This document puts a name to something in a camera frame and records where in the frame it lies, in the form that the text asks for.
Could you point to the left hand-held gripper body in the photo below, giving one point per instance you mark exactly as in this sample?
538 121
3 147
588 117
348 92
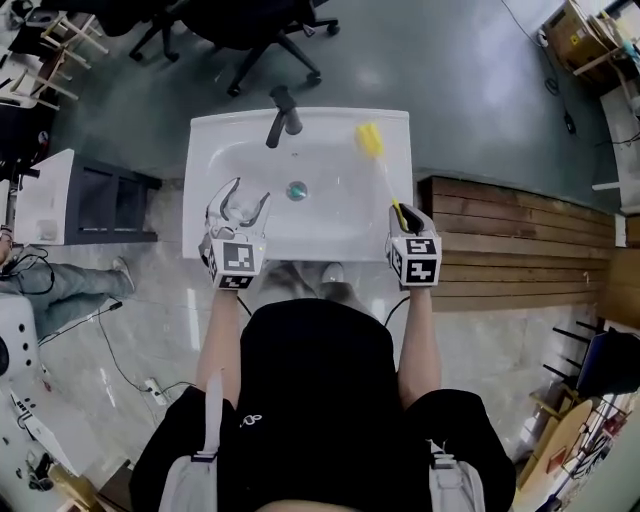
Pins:
235 257

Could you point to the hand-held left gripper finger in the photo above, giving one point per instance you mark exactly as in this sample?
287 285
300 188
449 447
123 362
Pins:
216 202
260 215

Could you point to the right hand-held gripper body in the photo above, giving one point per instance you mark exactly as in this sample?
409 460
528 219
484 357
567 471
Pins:
415 260

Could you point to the clear glass cup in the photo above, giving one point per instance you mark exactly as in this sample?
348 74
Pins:
242 211

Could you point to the yellow sponge brush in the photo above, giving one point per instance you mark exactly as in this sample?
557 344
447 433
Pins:
371 141

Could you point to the person's left forearm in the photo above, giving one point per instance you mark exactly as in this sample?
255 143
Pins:
220 330

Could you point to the person's right forearm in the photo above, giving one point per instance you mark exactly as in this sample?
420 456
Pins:
419 340

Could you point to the metal sink drain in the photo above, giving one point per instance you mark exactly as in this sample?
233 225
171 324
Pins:
296 190

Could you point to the white ceramic sink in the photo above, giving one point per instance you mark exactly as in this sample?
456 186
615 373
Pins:
320 220

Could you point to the person's white shoe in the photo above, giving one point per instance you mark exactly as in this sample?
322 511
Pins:
333 273

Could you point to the wooden slat panel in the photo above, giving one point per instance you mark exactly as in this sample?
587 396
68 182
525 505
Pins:
515 250

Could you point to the black faucet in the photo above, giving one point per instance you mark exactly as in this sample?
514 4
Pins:
282 116

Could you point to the white power strip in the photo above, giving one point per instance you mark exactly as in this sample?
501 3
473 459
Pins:
156 391

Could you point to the person's black shirt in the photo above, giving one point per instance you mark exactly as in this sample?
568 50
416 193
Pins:
320 400

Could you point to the white and black cabinet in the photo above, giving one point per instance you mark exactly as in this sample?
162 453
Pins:
47 200

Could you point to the black office chair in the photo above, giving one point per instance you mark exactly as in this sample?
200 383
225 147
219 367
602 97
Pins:
155 30
265 30

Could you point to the wooden stool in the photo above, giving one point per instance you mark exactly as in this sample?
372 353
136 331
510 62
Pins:
60 55

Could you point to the white table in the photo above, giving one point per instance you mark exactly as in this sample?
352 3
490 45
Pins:
625 140

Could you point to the black chair seat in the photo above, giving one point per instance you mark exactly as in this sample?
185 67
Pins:
612 362

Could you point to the white machine housing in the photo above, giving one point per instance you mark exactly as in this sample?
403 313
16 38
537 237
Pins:
20 350

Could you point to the round wooden board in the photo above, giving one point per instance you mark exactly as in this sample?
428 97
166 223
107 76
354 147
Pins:
560 445

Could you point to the cardboard box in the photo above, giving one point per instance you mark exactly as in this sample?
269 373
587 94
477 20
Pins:
580 40

